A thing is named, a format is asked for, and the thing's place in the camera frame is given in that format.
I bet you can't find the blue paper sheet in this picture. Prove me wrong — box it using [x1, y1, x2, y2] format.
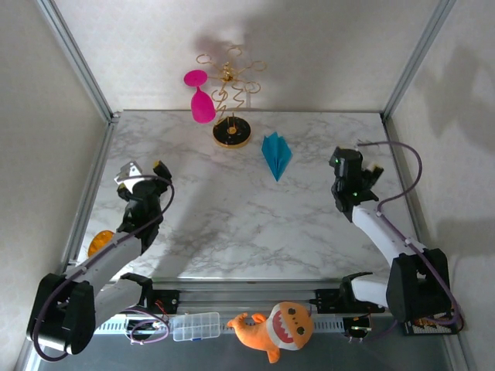
[261, 131, 294, 182]

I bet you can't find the orange translucent plate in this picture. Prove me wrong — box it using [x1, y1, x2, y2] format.
[87, 230, 116, 258]

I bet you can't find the pink wine glass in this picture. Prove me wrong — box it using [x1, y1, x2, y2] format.
[183, 69, 217, 124]

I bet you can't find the black controller box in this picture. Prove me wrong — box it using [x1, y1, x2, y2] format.
[126, 318, 171, 342]
[343, 315, 374, 342]

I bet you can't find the clear plastic compartment box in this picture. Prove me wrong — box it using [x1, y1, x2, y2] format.
[172, 311, 221, 342]

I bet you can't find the orange shark plush toy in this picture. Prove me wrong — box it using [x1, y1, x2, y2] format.
[226, 301, 315, 364]

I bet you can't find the black power distribution board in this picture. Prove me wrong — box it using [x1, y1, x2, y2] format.
[401, 313, 465, 336]

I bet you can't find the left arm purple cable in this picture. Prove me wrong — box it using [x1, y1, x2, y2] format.
[32, 175, 176, 362]

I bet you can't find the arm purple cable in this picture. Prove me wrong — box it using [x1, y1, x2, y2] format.
[32, 175, 176, 362]
[357, 141, 464, 343]

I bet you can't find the aluminium side frame rail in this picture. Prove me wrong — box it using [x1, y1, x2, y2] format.
[382, 115, 437, 286]
[57, 115, 117, 287]

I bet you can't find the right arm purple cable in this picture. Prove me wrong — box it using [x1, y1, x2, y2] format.
[357, 141, 464, 343]

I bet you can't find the gold wire glass rack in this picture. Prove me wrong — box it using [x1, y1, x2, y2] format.
[196, 46, 268, 149]

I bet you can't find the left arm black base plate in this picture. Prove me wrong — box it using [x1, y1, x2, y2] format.
[148, 288, 181, 315]

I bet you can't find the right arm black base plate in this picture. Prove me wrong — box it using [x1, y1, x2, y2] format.
[315, 288, 386, 315]

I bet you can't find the aluminium frame post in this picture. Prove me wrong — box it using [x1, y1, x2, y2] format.
[36, 0, 121, 121]
[381, 0, 458, 121]

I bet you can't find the aluminium front frame rail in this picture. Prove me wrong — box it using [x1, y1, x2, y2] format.
[34, 282, 454, 320]

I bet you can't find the grey slotted cable duct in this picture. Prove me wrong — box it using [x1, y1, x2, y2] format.
[94, 315, 346, 335]

